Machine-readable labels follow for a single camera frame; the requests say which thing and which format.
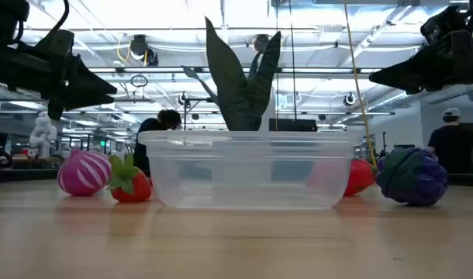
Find yellow cable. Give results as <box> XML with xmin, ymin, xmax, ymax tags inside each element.
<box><xmin>344</xmin><ymin>0</ymin><xmax>378</xmax><ymax>167</ymax></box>

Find purple striped toy onion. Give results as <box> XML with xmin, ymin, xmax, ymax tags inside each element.
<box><xmin>57</xmin><ymin>149</ymin><xmax>112</xmax><ymax>197</ymax></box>

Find red toy tomato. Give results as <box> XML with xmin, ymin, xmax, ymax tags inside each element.
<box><xmin>343</xmin><ymin>157</ymin><xmax>376</xmax><ymax>198</ymax></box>

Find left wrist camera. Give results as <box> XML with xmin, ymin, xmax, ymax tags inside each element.
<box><xmin>34</xmin><ymin>29</ymin><xmax>75</xmax><ymax>57</ymax></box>

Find clear plastic tupperware container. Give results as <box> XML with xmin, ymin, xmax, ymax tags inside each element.
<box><xmin>137</xmin><ymin>130</ymin><xmax>360</xmax><ymax>210</ymax></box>

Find artificial green snake plant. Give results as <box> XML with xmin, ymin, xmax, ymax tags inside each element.
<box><xmin>181</xmin><ymin>16</ymin><xmax>282</xmax><ymax>132</ymax></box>

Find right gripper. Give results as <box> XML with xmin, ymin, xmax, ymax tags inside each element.
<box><xmin>368</xmin><ymin>30</ymin><xmax>473</xmax><ymax>95</ymax></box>

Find person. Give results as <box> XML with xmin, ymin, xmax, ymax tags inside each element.
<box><xmin>426</xmin><ymin>107</ymin><xmax>473</xmax><ymax>174</ymax></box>
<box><xmin>133</xmin><ymin>108</ymin><xmax>182</xmax><ymax>177</ymax></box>

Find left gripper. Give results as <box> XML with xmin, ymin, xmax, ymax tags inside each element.
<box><xmin>0</xmin><ymin>46</ymin><xmax>118</xmax><ymax>120</ymax></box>

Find large red toy strawberry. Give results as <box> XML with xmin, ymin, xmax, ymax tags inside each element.
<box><xmin>107</xmin><ymin>153</ymin><xmax>153</xmax><ymax>204</ymax></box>

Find black hanging cable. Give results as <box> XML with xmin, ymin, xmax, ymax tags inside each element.
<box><xmin>288</xmin><ymin>0</ymin><xmax>299</xmax><ymax>121</ymax></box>

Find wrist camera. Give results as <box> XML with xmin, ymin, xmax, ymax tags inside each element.
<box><xmin>34</xmin><ymin>29</ymin><xmax>75</xmax><ymax>57</ymax></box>
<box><xmin>420</xmin><ymin>5</ymin><xmax>472</xmax><ymax>46</ymax></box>

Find purple toy grape bunch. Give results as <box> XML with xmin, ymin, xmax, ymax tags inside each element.
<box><xmin>375</xmin><ymin>146</ymin><xmax>449</xmax><ymax>207</ymax></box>

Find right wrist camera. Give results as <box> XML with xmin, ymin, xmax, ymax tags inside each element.
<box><xmin>420</xmin><ymin>5</ymin><xmax>472</xmax><ymax>46</ymax></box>

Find black ceiling cable reel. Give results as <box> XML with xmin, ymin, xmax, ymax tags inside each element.
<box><xmin>129</xmin><ymin>34</ymin><xmax>159</xmax><ymax>67</ymax></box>
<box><xmin>253</xmin><ymin>33</ymin><xmax>271</xmax><ymax>53</ymax></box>

